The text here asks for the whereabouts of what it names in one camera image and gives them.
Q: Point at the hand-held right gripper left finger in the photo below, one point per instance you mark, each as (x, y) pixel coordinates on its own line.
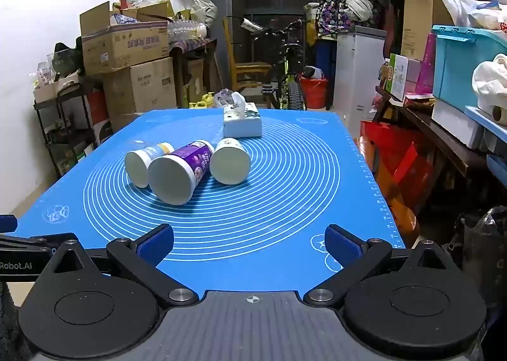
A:
(156, 245)

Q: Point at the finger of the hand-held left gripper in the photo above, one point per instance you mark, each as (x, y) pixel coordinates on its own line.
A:
(8, 223)

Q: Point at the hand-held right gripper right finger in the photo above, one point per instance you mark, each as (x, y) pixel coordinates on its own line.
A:
(343, 247)

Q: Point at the purple paper cup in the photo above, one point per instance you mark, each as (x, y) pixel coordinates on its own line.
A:
(174, 178)

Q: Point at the yellow and blue paper cup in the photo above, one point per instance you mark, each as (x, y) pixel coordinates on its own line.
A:
(138, 165)

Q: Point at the white green-print paper cup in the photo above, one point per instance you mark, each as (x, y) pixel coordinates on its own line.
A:
(229, 163)

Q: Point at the blue silicone mat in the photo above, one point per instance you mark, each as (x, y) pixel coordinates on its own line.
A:
(285, 194)

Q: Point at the red shopping bag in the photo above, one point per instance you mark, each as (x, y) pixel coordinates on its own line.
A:
(396, 163)

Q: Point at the black metal shelf rack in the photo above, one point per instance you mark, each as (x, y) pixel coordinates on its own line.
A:
(65, 135)

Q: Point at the black plastic bag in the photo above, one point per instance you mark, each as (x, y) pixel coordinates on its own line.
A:
(485, 250)

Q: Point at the dark wooden side table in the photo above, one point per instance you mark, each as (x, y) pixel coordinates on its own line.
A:
(435, 131)

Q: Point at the white tissue box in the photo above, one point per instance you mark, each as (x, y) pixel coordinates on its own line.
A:
(242, 123)

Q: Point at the yellow plastic jug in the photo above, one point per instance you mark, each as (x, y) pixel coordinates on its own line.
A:
(202, 101)

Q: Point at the red bucket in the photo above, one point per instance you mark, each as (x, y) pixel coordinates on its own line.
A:
(315, 91)

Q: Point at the plain large cardboard box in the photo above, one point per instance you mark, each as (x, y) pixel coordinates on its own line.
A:
(142, 87)

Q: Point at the flat white box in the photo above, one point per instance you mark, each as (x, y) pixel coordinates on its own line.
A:
(455, 123)

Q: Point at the white chest freezer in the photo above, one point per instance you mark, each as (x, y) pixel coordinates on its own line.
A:
(356, 71)

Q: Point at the dark green bag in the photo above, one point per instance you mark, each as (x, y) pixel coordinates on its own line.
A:
(67, 58)

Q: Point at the green and white carton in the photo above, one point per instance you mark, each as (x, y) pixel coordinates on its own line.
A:
(397, 77)

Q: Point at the cloth-covered wooden table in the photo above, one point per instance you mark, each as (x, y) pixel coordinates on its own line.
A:
(194, 64)

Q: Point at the black bicycle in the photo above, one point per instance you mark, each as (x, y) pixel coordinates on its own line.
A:
(291, 64)

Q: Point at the yellow wooden chair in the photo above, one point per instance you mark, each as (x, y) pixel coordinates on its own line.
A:
(247, 70)

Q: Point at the pink carton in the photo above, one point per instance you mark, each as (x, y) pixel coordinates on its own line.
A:
(427, 68)

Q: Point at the printed open cardboard box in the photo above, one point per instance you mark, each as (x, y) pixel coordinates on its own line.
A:
(122, 48)

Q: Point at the light blue storage bin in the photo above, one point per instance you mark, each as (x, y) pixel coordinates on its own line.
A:
(455, 68)

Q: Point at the pack of clear water bottles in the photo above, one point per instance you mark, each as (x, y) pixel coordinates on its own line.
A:
(186, 30)

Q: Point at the cream cloth bundle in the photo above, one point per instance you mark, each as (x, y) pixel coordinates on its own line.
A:
(491, 83)

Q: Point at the pile of floral clothes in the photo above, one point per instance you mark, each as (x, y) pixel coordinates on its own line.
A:
(334, 8)

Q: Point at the tall brown cardboard box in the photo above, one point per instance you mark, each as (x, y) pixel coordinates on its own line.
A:
(420, 20)

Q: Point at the white plastic bag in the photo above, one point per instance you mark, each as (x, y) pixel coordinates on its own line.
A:
(463, 8)

